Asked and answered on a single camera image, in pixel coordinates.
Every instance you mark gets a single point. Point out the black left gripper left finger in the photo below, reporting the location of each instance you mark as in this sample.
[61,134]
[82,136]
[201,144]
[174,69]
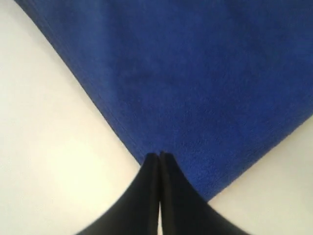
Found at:
[136,211]

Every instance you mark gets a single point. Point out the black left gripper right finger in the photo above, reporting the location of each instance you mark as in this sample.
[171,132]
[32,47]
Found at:
[183,210]

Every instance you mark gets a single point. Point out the blue microfiber towel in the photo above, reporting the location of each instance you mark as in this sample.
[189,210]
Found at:
[218,83]

